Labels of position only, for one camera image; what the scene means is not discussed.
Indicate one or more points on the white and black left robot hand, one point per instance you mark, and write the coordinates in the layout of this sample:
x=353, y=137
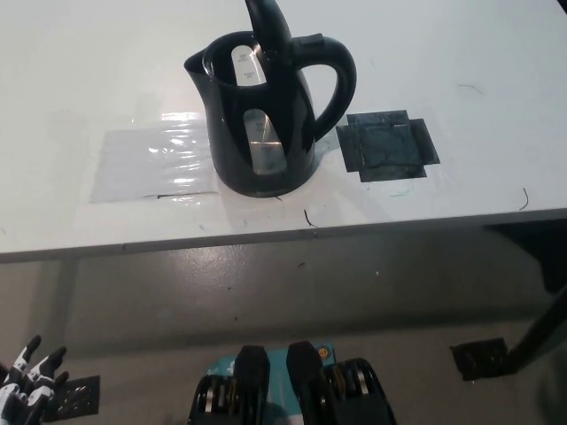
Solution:
x=26, y=385

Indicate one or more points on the black electric kettle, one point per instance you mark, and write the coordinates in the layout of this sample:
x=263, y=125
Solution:
x=230, y=146

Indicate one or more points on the black floor marker patch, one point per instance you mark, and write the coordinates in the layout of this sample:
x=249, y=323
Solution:
x=80, y=394
x=478, y=358

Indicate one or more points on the clear tape patch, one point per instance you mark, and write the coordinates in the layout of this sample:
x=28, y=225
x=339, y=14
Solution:
x=146, y=164

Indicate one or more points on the black tape patch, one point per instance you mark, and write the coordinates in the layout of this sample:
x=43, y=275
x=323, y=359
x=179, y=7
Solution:
x=385, y=146

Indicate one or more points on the black metal table frame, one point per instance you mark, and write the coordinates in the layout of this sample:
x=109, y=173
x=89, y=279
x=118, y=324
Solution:
x=545, y=257

